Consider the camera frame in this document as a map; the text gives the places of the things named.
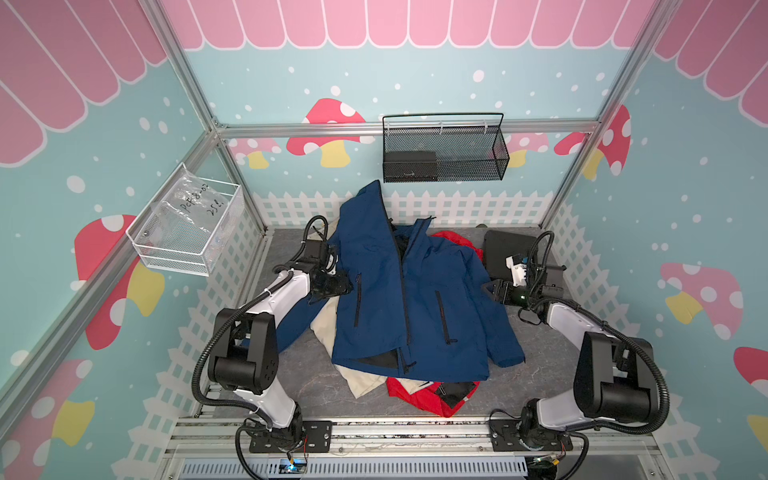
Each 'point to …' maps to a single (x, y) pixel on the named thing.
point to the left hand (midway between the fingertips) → (346, 291)
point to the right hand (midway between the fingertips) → (489, 286)
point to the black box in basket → (410, 166)
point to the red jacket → (447, 398)
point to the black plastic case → (500, 244)
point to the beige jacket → (410, 386)
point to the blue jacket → (419, 307)
